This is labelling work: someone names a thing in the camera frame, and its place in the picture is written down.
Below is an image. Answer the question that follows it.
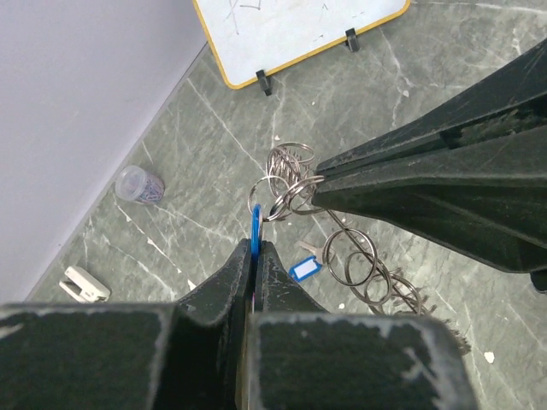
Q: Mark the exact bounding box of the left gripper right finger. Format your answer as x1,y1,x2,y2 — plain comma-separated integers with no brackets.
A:
247,242,479,409

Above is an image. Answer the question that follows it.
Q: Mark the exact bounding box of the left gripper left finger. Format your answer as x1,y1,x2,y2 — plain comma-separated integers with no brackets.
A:
1,239,251,409

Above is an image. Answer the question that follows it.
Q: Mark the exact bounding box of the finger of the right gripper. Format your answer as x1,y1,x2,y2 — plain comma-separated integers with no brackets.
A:
312,126,546,273
316,41,546,176

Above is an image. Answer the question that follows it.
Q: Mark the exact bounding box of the metal disc keyring holder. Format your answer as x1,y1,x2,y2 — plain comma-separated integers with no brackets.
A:
247,142,436,316

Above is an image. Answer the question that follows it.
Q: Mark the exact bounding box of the blue key tag with key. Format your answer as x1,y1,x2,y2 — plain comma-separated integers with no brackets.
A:
289,241,324,283

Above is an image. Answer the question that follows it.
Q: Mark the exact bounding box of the white small stapler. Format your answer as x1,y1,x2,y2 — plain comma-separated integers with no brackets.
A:
58,266,111,303

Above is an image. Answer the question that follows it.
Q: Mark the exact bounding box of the clear jar of paperclips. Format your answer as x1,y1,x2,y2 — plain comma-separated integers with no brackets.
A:
115,165,165,204

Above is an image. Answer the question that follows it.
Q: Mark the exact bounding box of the whiteboard with yellow frame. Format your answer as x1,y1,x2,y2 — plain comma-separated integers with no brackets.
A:
193,0,410,90

